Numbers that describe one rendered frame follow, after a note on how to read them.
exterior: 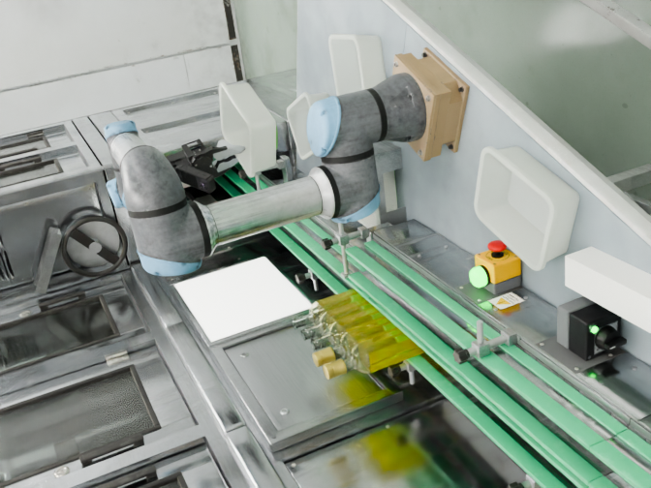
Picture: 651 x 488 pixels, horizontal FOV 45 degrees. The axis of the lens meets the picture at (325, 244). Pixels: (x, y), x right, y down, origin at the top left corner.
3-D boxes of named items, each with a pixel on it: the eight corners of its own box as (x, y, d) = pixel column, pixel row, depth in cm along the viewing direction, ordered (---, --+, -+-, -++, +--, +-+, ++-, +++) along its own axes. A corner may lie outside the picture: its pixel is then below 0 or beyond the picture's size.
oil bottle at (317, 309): (382, 297, 205) (308, 322, 198) (380, 278, 203) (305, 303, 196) (392, 306, 201) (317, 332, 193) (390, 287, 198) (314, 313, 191)
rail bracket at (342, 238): (367, 265, 207) (325, 280, 202) (361, 208, 199) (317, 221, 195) (373, 270, 204) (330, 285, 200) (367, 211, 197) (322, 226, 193)
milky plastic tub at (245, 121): (249, 72, 203) (217, 77, 200) (284, 118, 189) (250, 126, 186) (250, 126, 215) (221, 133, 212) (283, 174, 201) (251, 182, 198)
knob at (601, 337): (613, 343, 141) (627, 351, 138) (594, 350, 139) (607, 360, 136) (614, 321, 139) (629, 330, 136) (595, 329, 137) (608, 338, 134)
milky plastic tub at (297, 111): (309, 103, 252) (284, 108, 249) (331, 83, 231) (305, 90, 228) (325, 154, 252) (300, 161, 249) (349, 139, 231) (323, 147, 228)
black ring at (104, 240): (132, 261, 266) (69, 280, 259) (117, 204, 257) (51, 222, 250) (135, 266, 262) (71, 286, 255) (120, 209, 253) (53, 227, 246)
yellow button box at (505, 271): (503, 272, 172) (475, 283, 169) (502, 242, 169) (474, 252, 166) (523, 285, 166) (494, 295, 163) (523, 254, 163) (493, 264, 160)
